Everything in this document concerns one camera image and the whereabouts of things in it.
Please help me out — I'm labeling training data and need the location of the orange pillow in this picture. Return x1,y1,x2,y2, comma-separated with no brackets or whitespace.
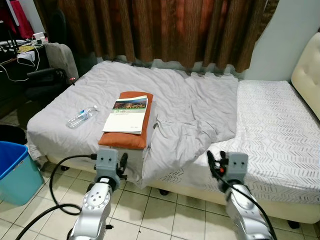
98,91,154,150

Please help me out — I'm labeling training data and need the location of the cream bed frame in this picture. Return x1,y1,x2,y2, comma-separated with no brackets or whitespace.
40,159,320,224

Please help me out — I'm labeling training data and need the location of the blue plastic bin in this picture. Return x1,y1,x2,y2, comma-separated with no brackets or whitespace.
0,141,45,206

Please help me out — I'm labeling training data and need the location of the black office chair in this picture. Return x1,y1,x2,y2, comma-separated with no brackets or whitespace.
25,7,76,101

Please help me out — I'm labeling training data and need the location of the white power adapter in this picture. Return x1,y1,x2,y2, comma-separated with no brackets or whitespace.
16,50,37,64

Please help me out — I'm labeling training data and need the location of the cream tufted headboard wood trim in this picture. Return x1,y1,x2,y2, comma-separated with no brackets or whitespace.
291,32,320,119

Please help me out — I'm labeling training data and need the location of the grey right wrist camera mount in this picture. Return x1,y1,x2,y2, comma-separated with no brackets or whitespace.
227,152,249,185

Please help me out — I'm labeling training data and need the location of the clear plastic water bottle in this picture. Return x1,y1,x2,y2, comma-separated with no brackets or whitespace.
66,105,99,129

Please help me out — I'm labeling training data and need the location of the white book green cover photo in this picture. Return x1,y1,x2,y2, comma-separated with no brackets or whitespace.
102,95,149,135

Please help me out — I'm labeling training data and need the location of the grey crumpled blanket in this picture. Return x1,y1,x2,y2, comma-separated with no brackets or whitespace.
26,61,240,188

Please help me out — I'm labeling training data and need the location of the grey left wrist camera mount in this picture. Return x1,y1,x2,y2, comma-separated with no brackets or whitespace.
95,148,121,177

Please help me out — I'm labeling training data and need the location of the grey cloth on chair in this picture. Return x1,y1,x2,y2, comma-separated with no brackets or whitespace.
46,42,79,81

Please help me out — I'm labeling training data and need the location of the black round object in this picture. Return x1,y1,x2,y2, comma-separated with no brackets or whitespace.
0,125,27,146

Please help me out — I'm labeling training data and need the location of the dark desk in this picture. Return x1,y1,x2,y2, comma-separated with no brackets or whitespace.
0,40,51,117

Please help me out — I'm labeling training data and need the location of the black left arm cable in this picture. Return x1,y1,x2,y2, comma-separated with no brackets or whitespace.
15,153,98,240

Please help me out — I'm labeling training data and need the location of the brown curtain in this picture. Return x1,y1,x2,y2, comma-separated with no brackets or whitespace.
34,0,281,73

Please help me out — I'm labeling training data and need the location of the red hanging garment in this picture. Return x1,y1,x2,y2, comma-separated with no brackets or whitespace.
0,0,35,40

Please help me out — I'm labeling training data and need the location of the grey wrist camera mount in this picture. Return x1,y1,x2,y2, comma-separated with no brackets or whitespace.
95,148,121,177
227,152,249,185

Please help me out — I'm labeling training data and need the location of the white power strip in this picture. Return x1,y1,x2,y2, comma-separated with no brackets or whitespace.
31,31,48,46

